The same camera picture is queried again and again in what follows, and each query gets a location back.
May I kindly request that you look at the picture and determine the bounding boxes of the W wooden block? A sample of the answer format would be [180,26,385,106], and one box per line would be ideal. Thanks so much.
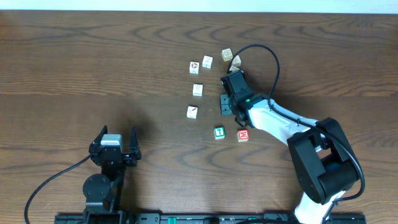
[192,83,203,96]

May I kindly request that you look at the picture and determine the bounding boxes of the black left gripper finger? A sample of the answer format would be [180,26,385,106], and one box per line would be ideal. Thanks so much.
[129,126,139,156]
[92,125,108,145]

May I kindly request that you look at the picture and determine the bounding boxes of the red side wooden block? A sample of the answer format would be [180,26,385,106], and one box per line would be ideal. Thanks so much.
[232,55,242,67]

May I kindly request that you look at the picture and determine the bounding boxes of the hammer wooden block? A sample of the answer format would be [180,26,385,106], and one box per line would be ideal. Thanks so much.
[187,106,198,119]

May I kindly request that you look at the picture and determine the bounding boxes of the umbrella wooden block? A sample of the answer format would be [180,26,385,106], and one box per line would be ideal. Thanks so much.
[202,55,213,69]

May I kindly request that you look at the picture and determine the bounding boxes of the red M wooden block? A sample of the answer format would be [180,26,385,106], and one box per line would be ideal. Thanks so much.
[237,129,249,142]

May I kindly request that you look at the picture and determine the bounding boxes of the ball A wooden block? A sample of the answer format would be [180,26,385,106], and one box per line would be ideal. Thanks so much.
[189,62,200,74]

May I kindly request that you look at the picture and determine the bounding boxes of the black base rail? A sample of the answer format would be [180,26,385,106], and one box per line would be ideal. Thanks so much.
[54,212,366,224]

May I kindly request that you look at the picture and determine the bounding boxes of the yellow side wooden block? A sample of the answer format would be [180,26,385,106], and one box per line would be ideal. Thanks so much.
[221,49,233,62]

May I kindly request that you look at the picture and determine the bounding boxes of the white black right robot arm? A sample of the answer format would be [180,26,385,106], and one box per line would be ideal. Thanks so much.
[221,71,364,223]

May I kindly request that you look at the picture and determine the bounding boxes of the green N wooden block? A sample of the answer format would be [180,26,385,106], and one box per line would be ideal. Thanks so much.
[229,65,239,72]

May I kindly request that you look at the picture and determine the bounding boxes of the green 7 wooden block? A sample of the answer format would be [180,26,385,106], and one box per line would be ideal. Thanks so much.
[214,126,225,139]

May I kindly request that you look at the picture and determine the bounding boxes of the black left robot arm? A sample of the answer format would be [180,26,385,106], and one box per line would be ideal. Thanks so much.
[83,126,142,224]

